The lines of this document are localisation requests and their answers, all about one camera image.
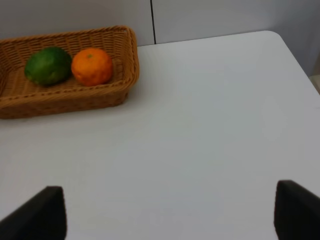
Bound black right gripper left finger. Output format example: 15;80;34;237
0;186;67;240

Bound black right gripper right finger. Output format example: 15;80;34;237
273;180;320;240

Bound green lime fruit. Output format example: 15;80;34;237
24;46;72;87

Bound orange tangerine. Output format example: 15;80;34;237
71;48;114;87

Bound light orange wicker basket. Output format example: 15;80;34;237
0;25;140;119

